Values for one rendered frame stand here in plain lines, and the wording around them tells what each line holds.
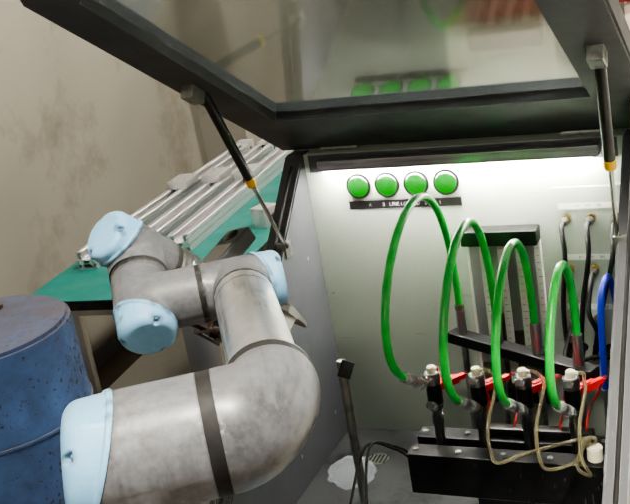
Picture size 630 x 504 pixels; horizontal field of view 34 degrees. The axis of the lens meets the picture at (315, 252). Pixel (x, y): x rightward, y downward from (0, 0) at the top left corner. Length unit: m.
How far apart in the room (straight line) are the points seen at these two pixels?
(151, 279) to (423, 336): 0.93
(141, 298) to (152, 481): 0.41
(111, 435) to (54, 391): 2.28
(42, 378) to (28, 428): 0.15
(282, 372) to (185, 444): 0.11
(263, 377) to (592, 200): 1.10
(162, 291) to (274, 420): 0.41
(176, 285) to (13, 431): 1.92
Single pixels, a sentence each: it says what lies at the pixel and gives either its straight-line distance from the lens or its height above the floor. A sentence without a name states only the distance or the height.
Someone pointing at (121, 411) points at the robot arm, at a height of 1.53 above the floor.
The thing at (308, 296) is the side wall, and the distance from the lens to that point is 2.07.
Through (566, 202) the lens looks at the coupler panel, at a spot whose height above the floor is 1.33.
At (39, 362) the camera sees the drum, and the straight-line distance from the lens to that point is 3.13.
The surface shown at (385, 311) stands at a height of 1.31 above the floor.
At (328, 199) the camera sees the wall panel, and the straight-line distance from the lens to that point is 2.07.
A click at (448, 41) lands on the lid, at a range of 1.53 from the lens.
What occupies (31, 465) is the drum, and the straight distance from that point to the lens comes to 3.22.
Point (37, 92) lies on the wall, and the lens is 4.80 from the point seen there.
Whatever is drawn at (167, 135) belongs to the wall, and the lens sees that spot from 5.83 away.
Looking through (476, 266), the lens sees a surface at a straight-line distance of 1.98.
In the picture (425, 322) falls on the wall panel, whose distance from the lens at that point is 2.10.
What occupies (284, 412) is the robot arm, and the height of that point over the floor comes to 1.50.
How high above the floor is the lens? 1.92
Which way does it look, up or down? 19 degrees down
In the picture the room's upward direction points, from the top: 10 degrees counter-clockwise
